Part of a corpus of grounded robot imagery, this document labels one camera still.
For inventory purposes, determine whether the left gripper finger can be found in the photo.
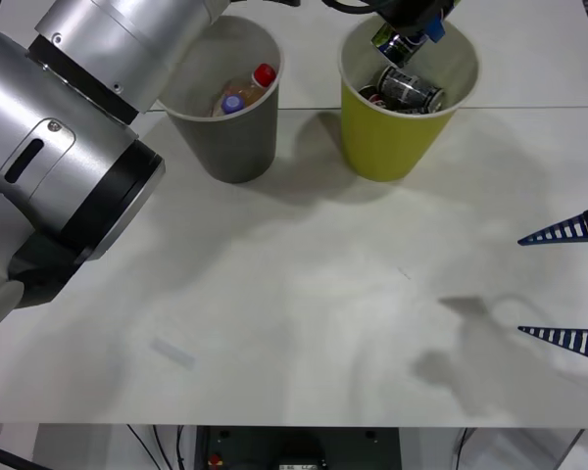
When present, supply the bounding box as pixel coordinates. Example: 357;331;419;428
394;32;425;69
426;13;446;45

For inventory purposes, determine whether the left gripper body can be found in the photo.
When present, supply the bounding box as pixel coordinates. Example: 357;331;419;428
376;0;460;38

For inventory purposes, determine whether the silver drink can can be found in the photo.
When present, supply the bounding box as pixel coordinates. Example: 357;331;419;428
369;21;413;64

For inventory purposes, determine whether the black can with white print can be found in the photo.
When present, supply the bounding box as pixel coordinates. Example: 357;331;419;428
375;65;447;113

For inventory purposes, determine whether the dark can with red print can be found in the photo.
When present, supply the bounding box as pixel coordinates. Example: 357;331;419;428
359;84;389;107

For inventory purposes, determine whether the yellow-green plastic bin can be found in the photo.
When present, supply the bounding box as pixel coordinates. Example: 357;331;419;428
338;14;482;184

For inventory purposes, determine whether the red-capped amber bottle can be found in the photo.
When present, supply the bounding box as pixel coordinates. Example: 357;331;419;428
223;63;279;108

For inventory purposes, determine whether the purple-capped plastic bottle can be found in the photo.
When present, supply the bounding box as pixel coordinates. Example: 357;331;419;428
211;94;247;118

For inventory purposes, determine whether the grey plastic bin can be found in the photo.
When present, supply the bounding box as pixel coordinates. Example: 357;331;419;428
154;14;286;185

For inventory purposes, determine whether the black robot torso base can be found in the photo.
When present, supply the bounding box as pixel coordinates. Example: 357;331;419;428
195;425;399;470

